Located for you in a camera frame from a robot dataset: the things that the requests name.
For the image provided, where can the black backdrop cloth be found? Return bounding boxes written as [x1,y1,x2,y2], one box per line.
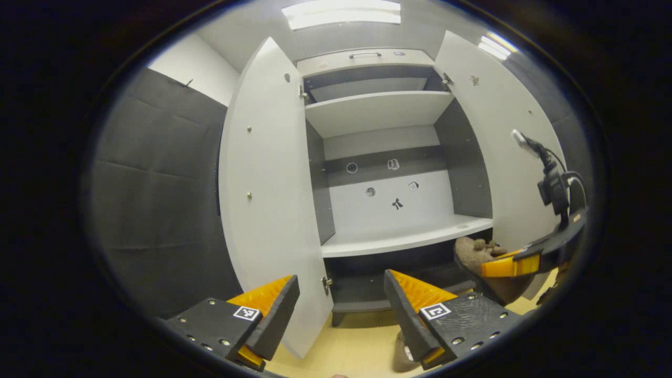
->
[89,68,242,318]

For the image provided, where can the light grey cabinet shelf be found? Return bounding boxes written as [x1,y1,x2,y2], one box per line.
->
[321,214,493,258]
[304,91,455,138]

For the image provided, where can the ceiling light panel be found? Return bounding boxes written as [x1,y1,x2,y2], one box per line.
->
[478,33,518,60]
[282,0,402,30]

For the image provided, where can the dark grey cabinet base shelf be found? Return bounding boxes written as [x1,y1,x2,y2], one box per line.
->
[332,262,476,314]

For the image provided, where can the light grey shoe cabinet door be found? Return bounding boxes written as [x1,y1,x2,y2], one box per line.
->
[433,30,568,300]
[218,37,334,359]

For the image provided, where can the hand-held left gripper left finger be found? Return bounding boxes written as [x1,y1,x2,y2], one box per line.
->
[160,275,301,372]

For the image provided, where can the grey shoe cabinet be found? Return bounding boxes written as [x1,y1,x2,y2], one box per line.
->
[297,47,494,327]

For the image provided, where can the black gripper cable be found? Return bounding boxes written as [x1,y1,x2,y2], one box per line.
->
[546,149,587,213]

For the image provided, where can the brown fuzzy slipper shoe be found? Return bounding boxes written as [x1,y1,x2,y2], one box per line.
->
[394,331,422,372]
[454,236,536,306]

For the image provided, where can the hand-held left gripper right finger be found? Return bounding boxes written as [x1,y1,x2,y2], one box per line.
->
[383,269,526,371]

